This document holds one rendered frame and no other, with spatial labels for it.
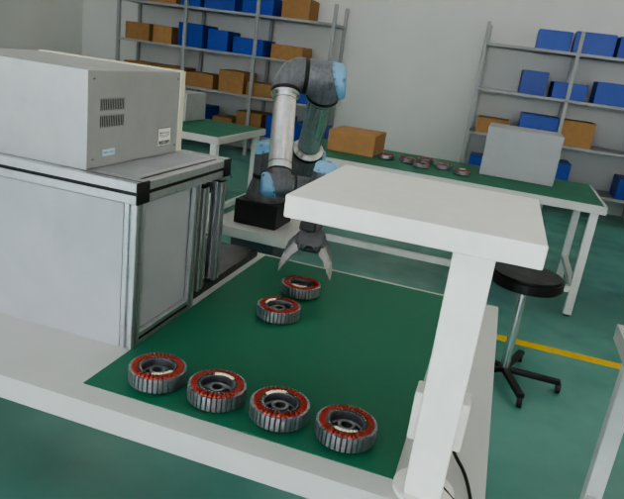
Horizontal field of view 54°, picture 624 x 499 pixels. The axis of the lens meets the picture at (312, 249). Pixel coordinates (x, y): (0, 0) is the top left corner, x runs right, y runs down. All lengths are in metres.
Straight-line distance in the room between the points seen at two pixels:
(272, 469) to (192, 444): 0.15
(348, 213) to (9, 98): 0.84
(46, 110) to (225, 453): 0.78
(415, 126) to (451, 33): 1.20
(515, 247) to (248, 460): 0.57
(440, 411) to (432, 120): 7.39
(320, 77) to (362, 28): 6.39
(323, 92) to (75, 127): 0.96
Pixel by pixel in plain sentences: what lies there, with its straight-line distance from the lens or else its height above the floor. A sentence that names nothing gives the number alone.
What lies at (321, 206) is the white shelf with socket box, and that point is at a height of 1.20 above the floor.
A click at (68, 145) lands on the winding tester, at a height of 1.16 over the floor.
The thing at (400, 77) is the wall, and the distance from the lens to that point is 8.31.
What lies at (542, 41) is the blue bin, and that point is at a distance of 7.66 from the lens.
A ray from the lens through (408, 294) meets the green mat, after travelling 1.90.
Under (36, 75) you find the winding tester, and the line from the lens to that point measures 1.42.
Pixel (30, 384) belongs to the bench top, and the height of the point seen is 0.75.
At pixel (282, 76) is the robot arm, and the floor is 1.32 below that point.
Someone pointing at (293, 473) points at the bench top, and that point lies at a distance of 1.10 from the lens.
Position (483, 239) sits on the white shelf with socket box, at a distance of 0.86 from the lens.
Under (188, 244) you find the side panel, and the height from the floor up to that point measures 0.92.
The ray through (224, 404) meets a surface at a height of 0.77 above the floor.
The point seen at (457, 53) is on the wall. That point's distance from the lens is 8.23.
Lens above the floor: 1.40
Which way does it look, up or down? 18 degrees down
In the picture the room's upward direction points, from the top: 8 degrees clockwise
